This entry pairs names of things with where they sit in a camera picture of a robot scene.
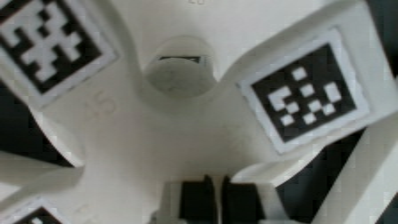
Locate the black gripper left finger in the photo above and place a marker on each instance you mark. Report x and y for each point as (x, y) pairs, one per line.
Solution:
(197, 206)

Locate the white round table top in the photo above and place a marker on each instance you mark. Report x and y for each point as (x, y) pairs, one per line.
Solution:
(229, 23)

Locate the white cylindrical table leg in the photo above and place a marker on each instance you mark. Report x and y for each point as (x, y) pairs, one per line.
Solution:
(179, 71)

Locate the white right border bar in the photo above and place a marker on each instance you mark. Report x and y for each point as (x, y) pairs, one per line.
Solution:
(366, 184)

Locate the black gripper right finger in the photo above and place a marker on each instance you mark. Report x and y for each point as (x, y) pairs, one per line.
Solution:
(242, 209)

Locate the white front border bar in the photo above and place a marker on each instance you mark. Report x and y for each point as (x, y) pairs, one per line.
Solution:
(21, 170)

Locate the white cross-shaped table base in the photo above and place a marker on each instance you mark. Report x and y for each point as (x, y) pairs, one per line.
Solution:
(266, 130)

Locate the white border bar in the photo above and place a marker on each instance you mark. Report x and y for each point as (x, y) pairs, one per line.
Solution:
(21, 170)
(366, 184)

